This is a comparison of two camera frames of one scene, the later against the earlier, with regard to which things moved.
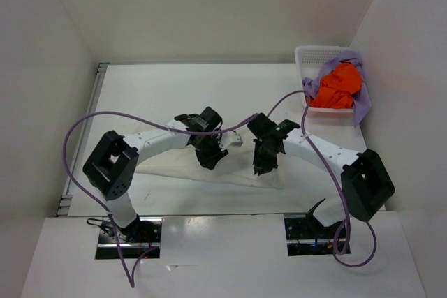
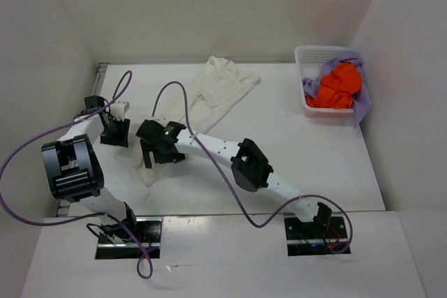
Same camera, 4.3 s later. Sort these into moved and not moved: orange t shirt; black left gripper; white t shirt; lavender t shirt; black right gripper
Moved: white t shirt; black right gripper; black left gripper
Not moved: orange t shirt; lavender t shirt
